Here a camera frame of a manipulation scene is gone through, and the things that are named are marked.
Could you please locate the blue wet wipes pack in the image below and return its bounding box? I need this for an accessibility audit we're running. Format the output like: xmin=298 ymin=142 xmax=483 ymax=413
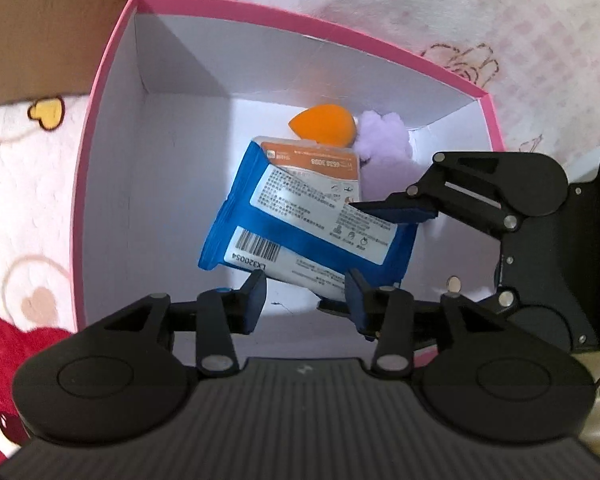
xmin=198 ymin=142 xmax=417 ymax=301

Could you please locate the purple plush toy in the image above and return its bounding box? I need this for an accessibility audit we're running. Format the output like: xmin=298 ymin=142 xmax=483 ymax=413
xmin=353 ymin=110 xmax=425 ymax=202

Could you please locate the orange makeup sponge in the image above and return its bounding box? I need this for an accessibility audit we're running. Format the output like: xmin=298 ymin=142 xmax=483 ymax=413
xmin=288 ymin=104 xmax=356 ymax=148

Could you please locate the pink checkered pillow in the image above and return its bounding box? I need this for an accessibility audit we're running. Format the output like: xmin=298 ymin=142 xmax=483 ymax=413
xmin=244 ymin=0 xmax=600 ymax=164

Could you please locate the bear print blanket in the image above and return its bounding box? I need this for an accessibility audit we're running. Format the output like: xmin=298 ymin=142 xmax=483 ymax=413
xmin=0 ymin=96 xmax=88 ymax=463

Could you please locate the pink cardboard box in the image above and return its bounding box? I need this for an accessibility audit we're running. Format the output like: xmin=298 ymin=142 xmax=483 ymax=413
xmin=70 ymin=0 xmax=507 ymax=366

